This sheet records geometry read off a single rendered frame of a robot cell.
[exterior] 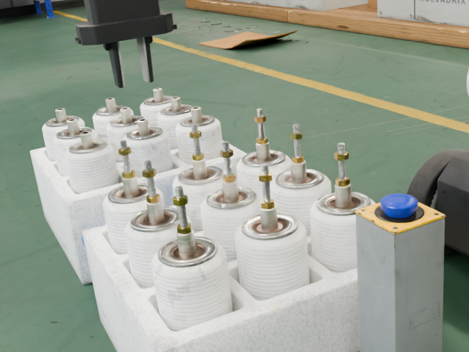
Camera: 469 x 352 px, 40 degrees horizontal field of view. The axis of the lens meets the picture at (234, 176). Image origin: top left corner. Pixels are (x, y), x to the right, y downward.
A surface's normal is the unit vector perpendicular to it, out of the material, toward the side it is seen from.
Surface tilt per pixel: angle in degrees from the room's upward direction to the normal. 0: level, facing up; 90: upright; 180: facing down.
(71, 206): 90
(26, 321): 0
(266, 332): 90
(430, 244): 90
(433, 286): 90
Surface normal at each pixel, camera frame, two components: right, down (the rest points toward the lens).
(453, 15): -0.88, 0.25
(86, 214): 0.44, 0.29
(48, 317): -0.10, -0.93
